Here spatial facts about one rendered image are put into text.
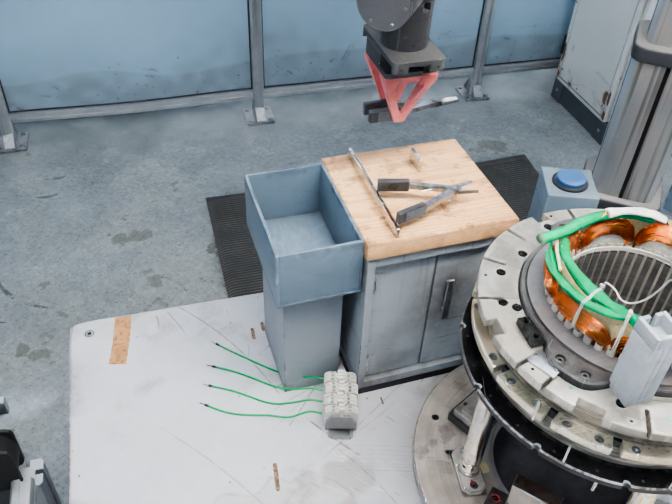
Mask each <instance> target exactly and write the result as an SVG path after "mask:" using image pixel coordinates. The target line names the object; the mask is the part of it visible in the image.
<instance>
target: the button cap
mask: <svg viewBox="0 0 672 504"><path fill-rule="evenodd" d="M556 181H557V182H558V183H559V184H560V185H562V186H564V187H567V188H572V189H579V188H582V187H584V186H585V183H586V177H585V176H584V175H583V174H582V173H581V172H580V171H577V170H575V169H562V170H560V171H558V173H557V176H556Z"/></svg>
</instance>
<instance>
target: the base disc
mask: <svg viewBox="0 0 672 504"><path fill-rule="evenodd" d="M475 389H476V388H473V386H472V384H471V382H470V380H469V378H468V376H467V373H466V371H465V368H464V365H463V364H462V365H460V366H459V367H457V368H455V369H454V370H453V371H451V372H450V373H449V374H447V375H446V376H445V377H444V378H443V379H442V380H441V381H440V382H439V383H438V384H437V385H436V386H435V387H434V389H433V390H432V391H431V393H430V394H429V396H428V397H427V399H426V401H425V402H424V404H423V406H422V409H421V411H420V413H419V416H418V419H417V423H416V427H415V432H414V439H413V464H414V471H415V477H416V481H417V485H418V488H419V491H420V494H421V497H422V500H423V502H424V504H484V502H485V500H486V498H487V497H488V495H489V493H490V491H491V489H492V487H495V488H497V489H499V490H500V491H502V492H504V493H506V494H509V492H508V490H507V489H506V488H505V486H504V485H503V483H502V481H501V479H500V477H499V475H498V473H497V470H496V467H495V462H494V455H493V449H494V442H495V438H496V436H497V434H498V432H499V430H500V429H501V427H502V425H501V424H500V423H499V422H497V423H496V424H495V425H493V427H492V430H491V433H490V436H489V440H488V443H487V446H486V449H485V452H484V455H483V459H482V461H483V462H486V464H487V466H488V468H489V470H490V471H489V472H487V473H483V472H482V470H481V472H482V475H483V478H484V481H485V484H486V487H485V489H484V490H483V492H482V493H481V494H478V495H468V494H466V493H465V492H463V491H462V489H461V486H460V482H459V479H458V475H457V472H456V469H455V465H454V462H453V458H452V452H453V451H454V449H455V448H456V447H457V446H465V443H466V439H467V434H465V433H464V432H463V431H462V430H460V429H459V428H458V427H457V426H455V425H454V424H453V423H452V422H451V421H449V420H448V414H449V412H450V411H451V410H452V409H453V408H454V407H455V406H457V405H458V404H459V403H460V402H461V401H462V400H464V399H465V398H466V397H467V396H468V395H469V394H470V393H471V392H473V391H474V390H475Z"/></svg>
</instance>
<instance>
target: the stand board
mask: <svg viewBox="0 0 672 504"><path fill-rule="evenodd" d="M411 148H415V150H416V151H417V152H418V154H419V155H420V157H421V158H422V159H423V163H422V170H421V172H418V171H417V170H416V168H415V167H414V165H413V164H412V162H411V161H410V153H411ZM355 154H356V156H357V157H358V159H359V161H360V162H361V164H362V166H363V167H364V169H365V171H366V172H367V174H368V176H369V177H370V179H371V181H372V182H373V184H374V186H375V187H376V189H377V180H378V178H409V180H410V181H413V182H422V183H432V184H442V185H454V184H457V183H461V182H465V181H469V180H471V181H472V183H470V184H468V185H465V186H463V187H461V188H462V190H479V192H478V193H471V194H459V195H458V194H457V195H453V196H451V197H450V198H451V200H452V201H451V207H450V212H447V213H446V212H445V210H444V209H443V207H442V206H441V204H438V205H436V206H435V207H433V208H431V209H430V210H428V211H426V214H425V215H423V216H421V217H418V218H416V219H413V220H411V221H408V222H405V223H402V224H400V225H399V224H398V223H397V224H398V226H399V227H400V236H399V238H395V236H394V235H393V233H392V231H391V230H390V228H389V226H388V224H387V223H386V221H385V219H384V218H383V216H382V214H381V212H380V211H379V209H378V207H377V206H376V204H375V202H374V200H373V199H372V197H371V195H370V194H369V192H368V190H367V188H366V187H365V185H364V183H363V182H362V180H361V178H360V176H359V175H358V173H357V171H356V170H355V168H354V166H353V164H352V163H351V161H350V159H349V158H348V155H341V156H334V157H328V158H322V159H321V163H323V164H324V166H325V167H326V169H327V171H328V173H329V175H330V177H331V179H332V181H333V182H334V184H335V186H336V188H337V190H338V192H339V194H340V196H341V197H342V199H343V201H344V203H345V205H346V207H347V209H348V211H349V212H350V214H351V216H352V218H353V220H354V222H355V224H356V226H357V228H358V229H359V231H360V233H361V235H362V237H363V239H364V241H365V244H364V257H365V259H366V261H372V260H377V259H382V258H388V257H393V256H398V255H403V254H408V253H414V252H419V251H424V250H429V249H435V248H440V247H445V246H450V245H456V244H461V243H466V242H471V241H477V240H482V239H487V238H492V237H498V236H500V235H501V234H502V233H503V232H504V231H508V229H509V228H510V227H512V226H513V225H515V224H517V223H518V222H519V218H518V217H517V215H516V214H515V213H514V212H513V210H512V209H511V208H510V207H509V205H508V204H507V203H506V202H505V200H504V199H503V198H502V197H501V195H500V194H499V193H498V192H497V191H496V189H495V188H494V187H493V186H492V184H491V183H490V182H489V181H488V179H487V178H486V177H485V176H484V174H483V173H482V172H481V171H480V169H479V168H478V167H477V166H476V164H475V163H474V162H473V161H472V159H471V158H470V157H469V156H468V154H467V153H466V152H465V151H464V149H463V148H462V147H461V146H460V145H459V143H458V142H457V141H456V140H455V139H448V140H441V141H435V142H428V143H421V144H415V145H408V146H401V147H395V148H388V149H381V150H374V151H368V152H361V153H355ZM437 193H438V192H435V191H423V192H421V191H420V190H416V189H409V191H408V192H379V194H380V196H381V197H382V199H383V201H384V202H385V204H386V206H387V207H388V209H389V211H390V212H391V214H392V216H393V217H394V219H395V221H396V213H397V211H400V210H402V209H405V208H407V207H410V206H413V205H415V204H418V203H420V202H424V203H425V202H427V201H429V200H430V199H432V198H434V197H436V196H437Z"/></svg>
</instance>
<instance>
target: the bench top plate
mask: <svg viewBox="0 0 672 504"><path fill-rule="evenodd" d="M130 315H131V331H130V341H129V349H128V355H127V361H126V364H109V360H110V355H111V349H112V342H113V334H114V324H115V318H117V317H123V316H130ZM123 316H117V317H111V318H105V319H99V320H93V321H87V322H83V323H79V324H76V325H75V324H74V325H73V326H72V327H71V330H70V376H69V504H424V502H423V500H422V497H421V494H420V491H419V488H418V485H417V481H416V477H415V471H414V464H413V439H414V432H415V427H416V423H417V419H418V416H419V413H420V411H421V409H422V406H423V404H424V402H425V401H426V399H427V397H428V396H429V394H430V393H431V391H432V390H433V389H434V387H435V386H436V385H437V384H438V383H439V382H440V381H441V380H442V379H443V378H444V377H445V376H446V375H447V374H449V373H450V372H449V373H445V374H441V375H437V376H433V377H428V378H424V379H420V380H416V381H412V382H408V383H403V384H399V385H395V386H391V387H387V388H383V389H379V390H374V391H370V392H366V393H362V394H358V401H357V408H358V425H357V429H356V431H355V429H353V438H351V439H350V440H347V439H331V437H328V428H327V430H325V426H324V417H323V402H322V403H321V402H316V401H305V402H300V403H294V404H285V405H272V404H267V403H263V402H260V401H257V400H254V399H252V398H249V397H246V396H244V395H241V394H238V393H235V392H231V391H227V390H222V389H218V388H213V387H208V386H206V385H203V384H208V385H209V384H211V385H214V386H219V387H224V388H228V389H232V390H236V391H239V392H242V393H245V394H247V395H250V396H253V397H256V398H258V399H261V400H264V401H268V402H274V403H282V402H292V401H298V400H303V399H318V400H323V398H324V395H325V394H324V383H323V384H319V385H314V386H310V387H315V388H320V389H323V391H319V390H313V389H307V390H293V391H289V392H284V389H279V388H275V387H272V386H269V385H266V384H263V383H261V382H258V381H256V380H253V379H251V378H248V377H245V376H243V375H240V374H237V373H233V372H230V371H226V370H222V369H218V368H213V367H211V366H207V364H208V365H215V366H218V367H223V368H227V369H231V370H234V371H238V372H241V373H244V374H246V375H249V376H252V377H254V378H257V379H259V380H262V381H264V382H267V383H270V384H273V385H276V386H280V387H283V385H282V382H281V379H280V376H279V373H277V372H274V371H272V370H269V369H267V368H265V367H262V366H260V365H258V364H255V363H253V362H251V361H249V360H247V359H245V358H242V357H240V356H238V355H236V354H234V353H232V352H230V351H227V350H225V349H223V348H222V347H220V346H217V345H215V343H216V342H217V343H219V344H220V345H222V346H224V347H226V348H228V349H230V350H232V351H234V352H237V353H239V354H241V355H243V356H245V357H248V358H250V359H252V360H254V361H256V362H258V363H261V364H263V365H265V366H268V367H270V368H273V369H275V370H277V367H276V364H275V361H274V358H273V355H272V352H271V349H270V346H269V343H268V340H267V337H266V334H265V317H264V294H263V293H257V294H251V295H245V296H239V297H233V298H227V299H220V300H214V301H208V302H202V303H196V304H190V305H184V306H178V307H172V308H166V309H160V310H153V311H147V312H141V313H135V314H129V315H123ZM211 341H213V342H215V343H213V342H211ZM200 402H201V403H204V404H205V403H206V404H209V405H210V406H213V407H216V408H218V409H221V410H225V411H229V412H234V413H243V414H273V415H280V416H292V415H295V414H298V413H301V412H304V411H308V410H313V411H318V412H322V415H321V414H317V413H305V414H302V415H300V416H297V417H293V418H278V417H270V416H239V415H232V414H227V413H223V412H220V411H217V410H214V409H212V408H209V407H206V406H204V405H203V404H200Z"/></svg>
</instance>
